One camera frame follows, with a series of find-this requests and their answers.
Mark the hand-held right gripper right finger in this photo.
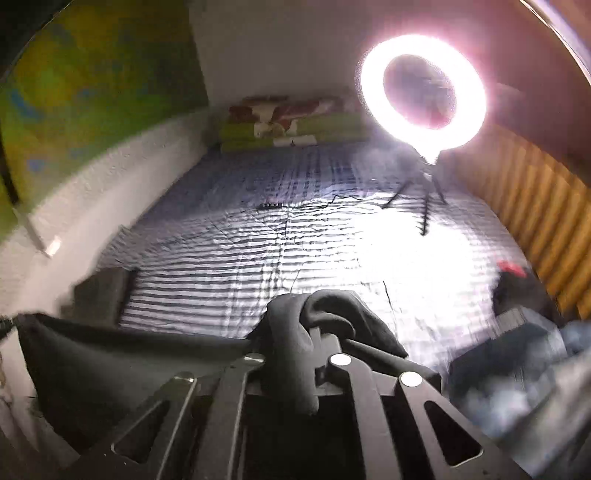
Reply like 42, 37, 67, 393
310, 325, 532, 480

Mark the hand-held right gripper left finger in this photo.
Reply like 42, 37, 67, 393
60, 353, 267, 480

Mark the dark green garment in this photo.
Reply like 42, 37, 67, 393
14, 290, 411, 464

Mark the blue striped bed quilt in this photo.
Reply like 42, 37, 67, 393
92, 138, 555, 365

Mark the folded grey garment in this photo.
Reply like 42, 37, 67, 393
71, 268, 139, 324

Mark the denim garment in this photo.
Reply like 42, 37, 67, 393
450, 309, 591, 476

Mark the black tripod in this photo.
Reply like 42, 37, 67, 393
383, 157, 451, 237

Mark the black cloth item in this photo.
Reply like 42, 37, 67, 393
492, 272, 557, 320

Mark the folded green floral blanket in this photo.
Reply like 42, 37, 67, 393
219, 95, 370, 153

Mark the wooden slatted panel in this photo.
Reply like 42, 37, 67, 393
462, 124, 591, 319

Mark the black cable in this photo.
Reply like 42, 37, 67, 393
256, 194, 365, 214

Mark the ring light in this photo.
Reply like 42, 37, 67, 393
355, 34, 490, 164

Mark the green wall poster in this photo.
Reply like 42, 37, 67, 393
0, 0, 208, 232

